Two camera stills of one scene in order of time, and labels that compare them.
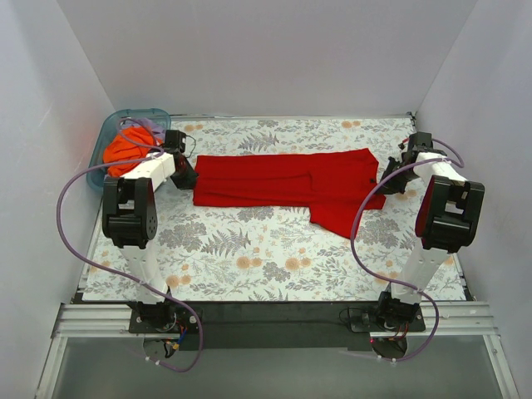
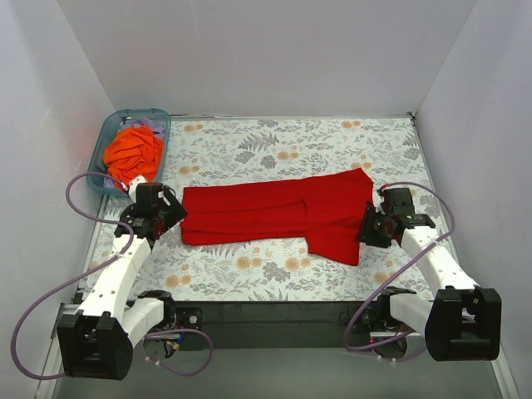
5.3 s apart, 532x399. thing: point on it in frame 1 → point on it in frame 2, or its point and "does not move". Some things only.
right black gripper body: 391,179 → 366,231
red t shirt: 336,185 → 325,214
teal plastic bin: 96,179 does not move
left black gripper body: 185,178 → 174,212
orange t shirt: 118,149 does not move
